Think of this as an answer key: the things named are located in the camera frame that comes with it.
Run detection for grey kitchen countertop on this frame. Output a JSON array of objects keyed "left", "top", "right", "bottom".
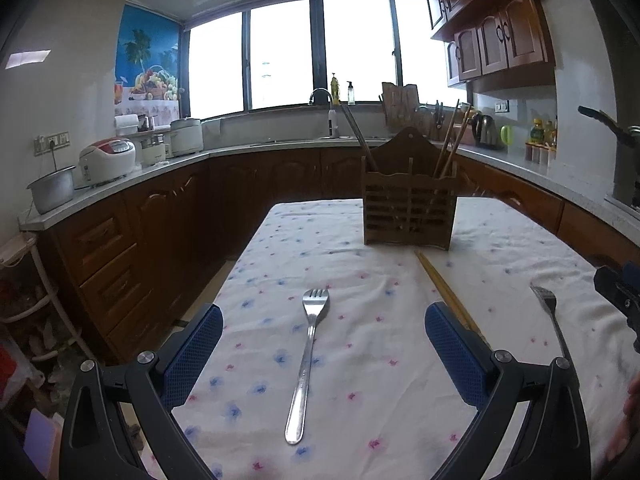
[{"left": 20, "top": 135, "right": 640, "bottom": 234}]

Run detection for small white appliance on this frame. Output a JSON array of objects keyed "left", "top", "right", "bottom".
[{"left": 137, "top": 132, "right": 174, "bottom": 169}]

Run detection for steel electric kettle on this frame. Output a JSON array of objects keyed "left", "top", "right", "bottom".
[{"left": 470, "top": 112, "right": 506, "bottom": 150}]

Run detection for metal inner pot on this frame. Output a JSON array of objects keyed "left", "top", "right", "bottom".
[{"left": 27, "top": 165, "right": 76, "bottom": 216}]

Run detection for wooden wall cabinets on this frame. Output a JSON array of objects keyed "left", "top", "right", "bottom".
[{"left": 415, "top": 0, "right": 557, "bottom": 94}]

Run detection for wall socket strip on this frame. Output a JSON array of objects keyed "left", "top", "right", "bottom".
[{"left": 33, "top": 131, "right": 71, "bottom": 156}]

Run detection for wooden base cabinets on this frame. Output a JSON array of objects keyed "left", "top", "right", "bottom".
[{"left": 22, "top": 147, "right": 640, "bottom": 367}]

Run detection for black wok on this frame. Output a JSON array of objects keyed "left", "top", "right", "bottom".
[{"left": 577, "top": 105, "right": 640, "bottom": 207}]

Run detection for white wire rack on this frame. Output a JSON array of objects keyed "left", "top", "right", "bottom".
[{"left": 0, "top": 234, "right": 97, "bottom": 377}]

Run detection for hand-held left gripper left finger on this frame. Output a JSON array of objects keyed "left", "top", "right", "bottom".
[{"left": 59, "top": 302, "right": 224, "bottom": 480}]

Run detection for steel sink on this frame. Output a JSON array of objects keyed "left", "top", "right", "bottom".
[{"left": 250, "top": 136, "right": 391, "bottom": 147}]

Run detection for wooden utensil holder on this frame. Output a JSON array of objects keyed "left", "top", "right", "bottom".
[{"left": 361, "top": 126, "right": 459, "bottom": 252}]

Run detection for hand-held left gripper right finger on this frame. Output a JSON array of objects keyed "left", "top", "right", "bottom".
[{"left": 424, "top": 301, "right": 594, "bottom": 480}]

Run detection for white cylindrical rice cooker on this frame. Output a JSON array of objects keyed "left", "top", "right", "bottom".
[{"left": 170, "top": 116, "right": 205, "bottom": 157}]

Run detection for metal fork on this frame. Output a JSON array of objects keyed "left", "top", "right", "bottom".
[
  {"left": 284, "top": 287, "right": 330, "bottom": 445},
  {"left": 530, "top": 285, "right": 577, "bottom": 362}
]

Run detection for wooden board rack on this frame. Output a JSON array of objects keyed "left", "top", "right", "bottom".
[{"left": 379, "top": 81, "right": 431, "bottom": 137}]

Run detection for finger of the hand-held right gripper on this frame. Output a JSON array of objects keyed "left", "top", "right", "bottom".
[{"left": 593, "top": 263, "right": 640, "bottom": 332}]

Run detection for floral tablecloth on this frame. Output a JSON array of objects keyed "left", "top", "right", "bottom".
[{"left": 142, "top": 197, "right": 640, "bottom": 480}]

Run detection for fruit wall poster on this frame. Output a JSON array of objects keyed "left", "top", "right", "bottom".
[{"left": 114, "top": 4, "right": 180, "bottom": 117}]

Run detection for kitchen window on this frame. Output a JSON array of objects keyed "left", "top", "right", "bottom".
[{"left": 185, "top": 0, "right": 469, "bottom": 119}]

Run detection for red and white rice cooker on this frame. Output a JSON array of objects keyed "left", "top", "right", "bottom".
[{"left": 78, "top": 137, "right": 137, "bottom": 186}]

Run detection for person's right hand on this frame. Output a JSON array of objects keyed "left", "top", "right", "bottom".
[{"left": 604, "top": 374, "right": 640, "bottom": 467}]

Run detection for kitchen faucet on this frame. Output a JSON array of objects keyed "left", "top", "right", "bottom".
[{"left": 308, "top": 87, "right": 341, "bottom": 140}]

